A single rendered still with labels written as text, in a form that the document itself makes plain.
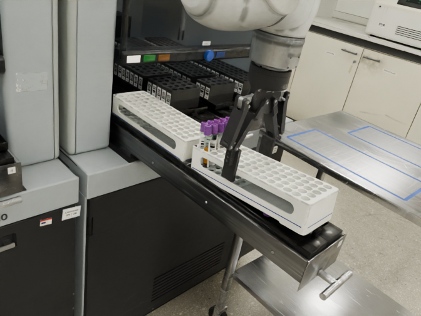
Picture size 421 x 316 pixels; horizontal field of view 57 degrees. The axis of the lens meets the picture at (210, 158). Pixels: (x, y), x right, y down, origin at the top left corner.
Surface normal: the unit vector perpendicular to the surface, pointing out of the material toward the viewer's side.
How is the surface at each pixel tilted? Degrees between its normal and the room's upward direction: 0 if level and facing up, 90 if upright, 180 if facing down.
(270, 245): 90
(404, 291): 0
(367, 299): 0
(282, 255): 90
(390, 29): 90
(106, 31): 90
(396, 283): 0
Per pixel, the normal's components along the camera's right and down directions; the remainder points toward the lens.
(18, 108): 0.68, 0.44
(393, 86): -0.71, 0.22
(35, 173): 0.17, -0.87
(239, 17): 0.44, 0.86
